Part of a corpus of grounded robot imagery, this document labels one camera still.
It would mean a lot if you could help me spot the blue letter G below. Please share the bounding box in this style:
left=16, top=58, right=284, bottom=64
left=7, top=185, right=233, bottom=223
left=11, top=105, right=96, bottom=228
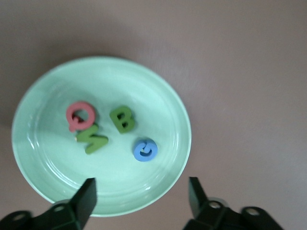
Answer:
left=133, top=137, right=159, bottom=161

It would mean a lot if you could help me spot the green letter B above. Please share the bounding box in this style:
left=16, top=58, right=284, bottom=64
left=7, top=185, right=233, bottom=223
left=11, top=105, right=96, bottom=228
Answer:
left=109, top=105, right=135, bottom=134

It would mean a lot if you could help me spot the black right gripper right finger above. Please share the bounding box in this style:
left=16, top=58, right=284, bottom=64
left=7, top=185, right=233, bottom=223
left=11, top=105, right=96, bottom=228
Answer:
left=183, top=176, right=285, bottom=230

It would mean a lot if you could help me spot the green letter M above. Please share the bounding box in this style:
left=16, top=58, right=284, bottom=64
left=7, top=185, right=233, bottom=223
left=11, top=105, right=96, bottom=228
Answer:
left=76, top=124, right=109, bottom=155

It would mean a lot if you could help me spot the light green plate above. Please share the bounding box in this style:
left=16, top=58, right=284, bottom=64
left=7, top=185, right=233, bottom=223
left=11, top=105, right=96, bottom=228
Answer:
left=11, top=56, right=192, bottom=218

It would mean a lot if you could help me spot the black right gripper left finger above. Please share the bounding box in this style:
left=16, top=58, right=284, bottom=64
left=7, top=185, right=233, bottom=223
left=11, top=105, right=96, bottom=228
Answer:
left=0, top=177, right=98, bottom=230

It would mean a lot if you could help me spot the brown table cover sheet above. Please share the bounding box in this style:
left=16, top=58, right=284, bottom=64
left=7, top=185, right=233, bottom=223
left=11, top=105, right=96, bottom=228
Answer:
left=0, top=0, right=307, bottom=230

